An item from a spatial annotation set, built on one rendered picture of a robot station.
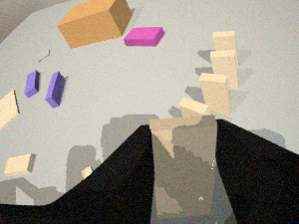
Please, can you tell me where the magenta rectangular block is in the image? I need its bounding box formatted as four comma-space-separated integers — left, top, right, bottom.
123, 26, 164, 47

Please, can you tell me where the orange block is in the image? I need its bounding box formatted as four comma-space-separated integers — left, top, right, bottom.
57, 0, 134, 48

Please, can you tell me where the beige flat rectangular panel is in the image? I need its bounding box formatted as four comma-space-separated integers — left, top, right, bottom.
0, 89, 20, 130

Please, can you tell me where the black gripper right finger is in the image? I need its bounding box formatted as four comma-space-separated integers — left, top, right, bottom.
214, 119, 299, 224

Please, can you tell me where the beige rectangular block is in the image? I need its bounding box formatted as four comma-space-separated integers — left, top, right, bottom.
210, 50, 239, 89
199, 74, 231, 115
178, 97, 210, 116
149, 114, 217, 219
82, 167, 94, 179
211, 31, 238, 68
4, 153, 35, 176

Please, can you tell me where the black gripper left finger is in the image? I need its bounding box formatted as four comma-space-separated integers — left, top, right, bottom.
0, 124, 154, 224

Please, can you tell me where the purple rectangular block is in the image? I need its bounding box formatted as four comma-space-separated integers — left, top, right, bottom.
45, 72, 65, 108
25, 70, 40, 99

